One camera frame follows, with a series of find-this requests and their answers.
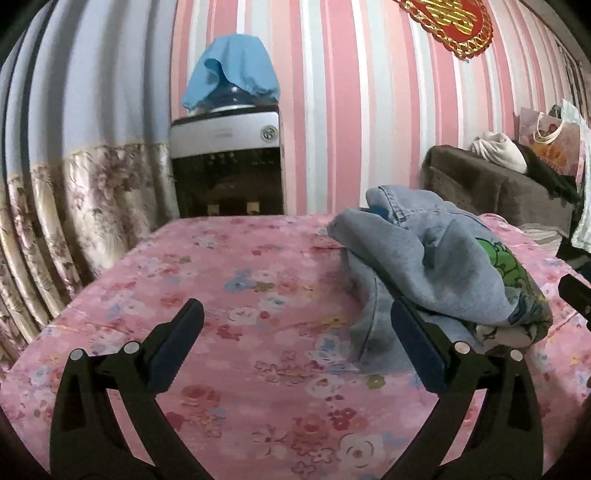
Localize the white patterned cloth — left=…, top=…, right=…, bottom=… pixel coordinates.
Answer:
left=570, top=202, right=591, bottom=256

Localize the red and gold wall decoration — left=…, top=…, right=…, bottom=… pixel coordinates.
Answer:
left=394, top=0, right=496, bottom=62

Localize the white cloth bundle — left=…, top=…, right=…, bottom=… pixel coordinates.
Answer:
left=470, top=131, right=528, bottom=174

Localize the pink gift bag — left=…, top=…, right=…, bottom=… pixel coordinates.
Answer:
left=517, top=106, right=583, bottom=185

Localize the grey denim jacket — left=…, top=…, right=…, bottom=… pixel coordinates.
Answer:
left=327, top=203, right=554, bottom=376

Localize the blue cloth cover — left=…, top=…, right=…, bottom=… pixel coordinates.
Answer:
left=181, top=33, right=281, bottom=112

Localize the brown sofa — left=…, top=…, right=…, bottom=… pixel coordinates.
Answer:
left=422, top=144, right=579, bottom=234

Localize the floral curtain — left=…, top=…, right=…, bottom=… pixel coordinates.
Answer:
left=0, top=0, right=181, bottom=366

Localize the pink floral bed sheet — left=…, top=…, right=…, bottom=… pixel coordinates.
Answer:
left=4, top=213, right=591, bottom=480

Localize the black cloth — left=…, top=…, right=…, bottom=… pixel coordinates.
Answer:
left=517, top=143, right=583, bottom=205

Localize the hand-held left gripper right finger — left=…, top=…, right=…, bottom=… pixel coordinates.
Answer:
left=382, top=297, right=544, bottom=480

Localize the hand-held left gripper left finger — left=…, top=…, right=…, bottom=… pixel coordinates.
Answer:
left=50, top=298, right=213, bottom=480

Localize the black and silver water dispenser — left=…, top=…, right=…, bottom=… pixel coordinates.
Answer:
left=169, top=105, right=287, bottom=219

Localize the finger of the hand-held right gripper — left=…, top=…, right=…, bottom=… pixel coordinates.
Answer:
left=558, top=274, right=591, bottom=320

